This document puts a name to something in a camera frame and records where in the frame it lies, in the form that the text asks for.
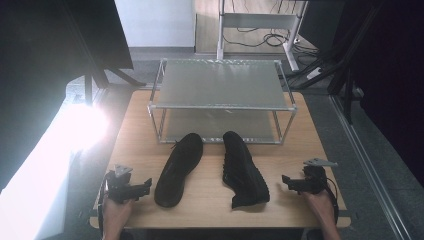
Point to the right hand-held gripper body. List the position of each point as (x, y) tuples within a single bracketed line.
[(315, 180)]

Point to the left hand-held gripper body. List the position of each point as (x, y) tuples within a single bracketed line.
[(119, 187)]

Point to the person's left hand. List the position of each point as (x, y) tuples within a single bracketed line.
[(116, 211)]

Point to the person's right hand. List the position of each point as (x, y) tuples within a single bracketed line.
[(316, 205)]

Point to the black shoe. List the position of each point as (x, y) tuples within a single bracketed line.
[(178, 170), (243, 170)]

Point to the white power strip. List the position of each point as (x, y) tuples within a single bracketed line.
[(314, 73)]

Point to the grey two-tier shoe rack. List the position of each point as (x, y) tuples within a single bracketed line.
[(220, 86)]

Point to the black tripod stand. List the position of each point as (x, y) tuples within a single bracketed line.
[(336, 66)]

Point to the dark panel on stand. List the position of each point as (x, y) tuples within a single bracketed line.
[(96, 36)]

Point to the aluminium floor rail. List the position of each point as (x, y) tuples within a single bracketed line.
[(370, 170)]

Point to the white metal desk frame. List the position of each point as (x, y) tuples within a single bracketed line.
[(256, 20)]

